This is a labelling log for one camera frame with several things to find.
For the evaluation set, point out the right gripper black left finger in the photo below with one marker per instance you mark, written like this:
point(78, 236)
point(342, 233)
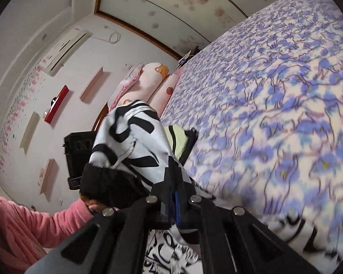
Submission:
point(113, 241)

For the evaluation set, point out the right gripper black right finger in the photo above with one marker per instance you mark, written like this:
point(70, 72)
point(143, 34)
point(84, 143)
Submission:
point(233, 241)

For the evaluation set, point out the white black graffiti print jacket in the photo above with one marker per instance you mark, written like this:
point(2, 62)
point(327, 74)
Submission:
point(131, 153)

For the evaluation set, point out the pink fleece left forearm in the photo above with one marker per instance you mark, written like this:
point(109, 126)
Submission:
point(25, 235)

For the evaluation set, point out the person's left hand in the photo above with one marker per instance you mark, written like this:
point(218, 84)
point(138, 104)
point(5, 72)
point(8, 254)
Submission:
point(95, 206)

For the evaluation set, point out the brown wooden headboard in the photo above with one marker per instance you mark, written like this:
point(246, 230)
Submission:
point(100, 117)

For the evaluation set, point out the rolled pink bear quilt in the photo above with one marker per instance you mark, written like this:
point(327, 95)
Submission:
point(152, 83)

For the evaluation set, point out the folded green black garment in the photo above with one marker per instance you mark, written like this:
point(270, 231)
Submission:
point(181, 141)

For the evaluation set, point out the purple cat print blanket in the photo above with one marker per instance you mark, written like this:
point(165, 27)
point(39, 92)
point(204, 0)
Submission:
point(266, 98)

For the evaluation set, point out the white floral sliding wardrobe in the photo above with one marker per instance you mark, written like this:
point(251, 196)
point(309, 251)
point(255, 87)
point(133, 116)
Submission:
point(180, 25)

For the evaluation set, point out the red wall shelf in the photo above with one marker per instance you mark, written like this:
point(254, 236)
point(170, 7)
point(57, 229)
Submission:
point(57, 101)

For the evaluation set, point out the white wall air conditioner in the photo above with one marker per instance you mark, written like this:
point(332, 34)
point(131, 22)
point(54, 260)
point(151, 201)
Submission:
point(65, 46)

